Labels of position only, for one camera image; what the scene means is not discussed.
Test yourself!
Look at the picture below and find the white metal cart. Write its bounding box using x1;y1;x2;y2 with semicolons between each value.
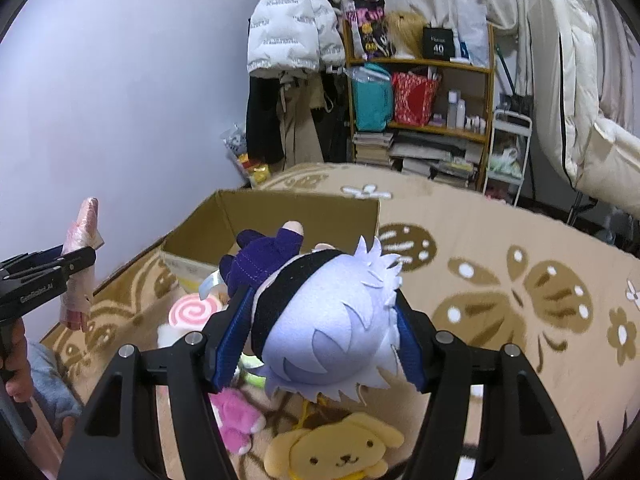
483;110;533;207

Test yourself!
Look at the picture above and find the yellow dog plush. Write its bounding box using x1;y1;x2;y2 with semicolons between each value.
262;413;405;480

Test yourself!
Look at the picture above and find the pink plush toy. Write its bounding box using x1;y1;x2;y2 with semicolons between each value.
60;197;103;332

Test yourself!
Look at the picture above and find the grey fleece sleeve forearm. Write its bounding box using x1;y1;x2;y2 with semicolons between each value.
28;341;82;440

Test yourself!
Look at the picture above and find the white-haired plush doll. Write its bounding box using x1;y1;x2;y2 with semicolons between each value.
219;221;402;401

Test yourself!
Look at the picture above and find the wooden bookshelf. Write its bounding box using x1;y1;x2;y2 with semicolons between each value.
343;21;495;190

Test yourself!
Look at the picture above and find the pink white bear plush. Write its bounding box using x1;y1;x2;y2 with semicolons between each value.
209;388;266;455

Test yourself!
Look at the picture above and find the stack of books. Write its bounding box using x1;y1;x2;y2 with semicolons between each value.
352;132;394;167

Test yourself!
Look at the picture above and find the teal bag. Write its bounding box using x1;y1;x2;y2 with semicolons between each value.
347;63;394;132

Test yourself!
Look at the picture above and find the blonde wig on stand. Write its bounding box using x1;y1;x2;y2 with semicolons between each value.
385;11;428;58

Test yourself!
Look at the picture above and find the red patterned bag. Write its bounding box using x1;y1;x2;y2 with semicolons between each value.
392;72;440;127

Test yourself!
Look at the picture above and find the beige floral blanket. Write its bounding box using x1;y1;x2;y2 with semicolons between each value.
44;165;639;479

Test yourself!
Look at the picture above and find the white puffer jacket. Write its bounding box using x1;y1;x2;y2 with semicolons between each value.
246;0;345;79

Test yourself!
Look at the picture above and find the black box with 40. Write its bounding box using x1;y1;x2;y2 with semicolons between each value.
422;27;456;61

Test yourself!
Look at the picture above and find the brown cardboard box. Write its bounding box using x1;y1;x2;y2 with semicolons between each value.
160;187;381;295

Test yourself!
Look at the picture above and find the person's left hand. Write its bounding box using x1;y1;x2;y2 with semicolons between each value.
1;318;34;403

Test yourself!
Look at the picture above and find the pink swirl roll plush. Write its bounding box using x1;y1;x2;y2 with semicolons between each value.
157;294;224;348

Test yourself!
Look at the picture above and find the cream duvet on rack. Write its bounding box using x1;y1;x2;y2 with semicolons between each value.
528;0;639;217

